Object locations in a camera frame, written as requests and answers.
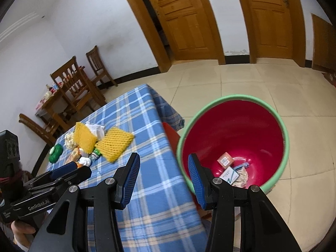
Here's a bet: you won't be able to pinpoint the yellow foam net small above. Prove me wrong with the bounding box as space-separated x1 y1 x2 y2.
74 122 97 154

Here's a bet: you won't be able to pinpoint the wooden chair front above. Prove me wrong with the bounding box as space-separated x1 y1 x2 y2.
49 55 107 116

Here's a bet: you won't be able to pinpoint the red stool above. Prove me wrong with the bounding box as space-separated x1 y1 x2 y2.
162 122 180 155

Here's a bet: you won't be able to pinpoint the wooden chair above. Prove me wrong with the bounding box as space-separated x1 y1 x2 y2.
86 46 118 87
49 55 107 116
19 113 59 147

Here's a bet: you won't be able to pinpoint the green capped small bottle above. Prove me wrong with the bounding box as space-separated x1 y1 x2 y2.
89 148 101 161

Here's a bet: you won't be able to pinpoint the wooden chair left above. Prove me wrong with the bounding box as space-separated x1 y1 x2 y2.
19 113 59 147

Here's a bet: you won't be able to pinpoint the wooden door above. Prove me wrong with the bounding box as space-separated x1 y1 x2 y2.
127 0 225 72
239 0 306 67

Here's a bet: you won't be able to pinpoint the white paper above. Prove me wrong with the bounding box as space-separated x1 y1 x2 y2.
85 121 105 141

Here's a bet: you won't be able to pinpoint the clear plastic bag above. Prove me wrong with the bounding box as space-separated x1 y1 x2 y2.
64 132 77 150

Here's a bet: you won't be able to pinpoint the person's left hand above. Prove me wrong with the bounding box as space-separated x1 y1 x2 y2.
11 221 36 251

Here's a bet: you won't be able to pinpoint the wooden dining table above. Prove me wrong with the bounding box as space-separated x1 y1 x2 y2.
36 96 80 131

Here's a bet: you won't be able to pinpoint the orange snack wrapper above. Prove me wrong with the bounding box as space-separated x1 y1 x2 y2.
66 147 81 164

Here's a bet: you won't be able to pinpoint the wooden door left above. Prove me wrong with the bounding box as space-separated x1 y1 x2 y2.
127 0 225 72

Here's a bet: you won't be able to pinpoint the red bin green rim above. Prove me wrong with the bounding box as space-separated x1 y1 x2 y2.
177 94 290 193

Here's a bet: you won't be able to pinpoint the items on dining table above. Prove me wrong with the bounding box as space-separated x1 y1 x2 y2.
35 82 63 113

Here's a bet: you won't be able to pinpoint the green round bottle cap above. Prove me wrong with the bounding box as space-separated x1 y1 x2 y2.
49 144 63 164

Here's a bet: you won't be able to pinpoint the pink carton in bin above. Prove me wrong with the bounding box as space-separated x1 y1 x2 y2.
217 152 234 170

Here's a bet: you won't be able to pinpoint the wooden door right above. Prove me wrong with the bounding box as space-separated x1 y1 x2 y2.
239 0 306 67

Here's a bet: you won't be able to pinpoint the white card in bin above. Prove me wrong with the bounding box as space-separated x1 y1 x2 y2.
219 167 239 185

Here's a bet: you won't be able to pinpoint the blue plaid tablecloth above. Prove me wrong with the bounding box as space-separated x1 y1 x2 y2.
46 84 211 252

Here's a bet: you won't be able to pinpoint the small white tissue scrap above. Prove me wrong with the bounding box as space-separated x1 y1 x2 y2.
77 156 92 167

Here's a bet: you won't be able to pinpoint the wooden chair far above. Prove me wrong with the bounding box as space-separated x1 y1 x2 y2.
86 46 118 87

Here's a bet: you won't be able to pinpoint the yellow foam net large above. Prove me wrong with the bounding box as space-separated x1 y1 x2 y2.
95 127 134 163

